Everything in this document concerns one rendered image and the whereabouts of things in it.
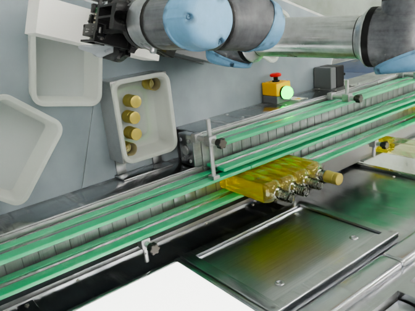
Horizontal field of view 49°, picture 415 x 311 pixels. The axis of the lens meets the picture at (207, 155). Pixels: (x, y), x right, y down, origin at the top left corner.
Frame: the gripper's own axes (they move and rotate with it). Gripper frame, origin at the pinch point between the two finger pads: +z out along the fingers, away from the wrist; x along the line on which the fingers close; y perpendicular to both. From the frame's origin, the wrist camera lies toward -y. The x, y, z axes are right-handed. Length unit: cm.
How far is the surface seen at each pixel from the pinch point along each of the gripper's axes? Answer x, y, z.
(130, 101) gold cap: 12.1, -23.3, 28.0
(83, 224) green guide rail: 41.6, -8.9, 15.1
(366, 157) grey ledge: 19, -129, 22
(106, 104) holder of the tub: 13.9, -17.9, 30.6
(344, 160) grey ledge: 22, -114, 22
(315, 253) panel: 42, -59, -13
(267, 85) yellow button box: 0, -76, 31
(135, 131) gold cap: 20.0, -26.1, 27.9
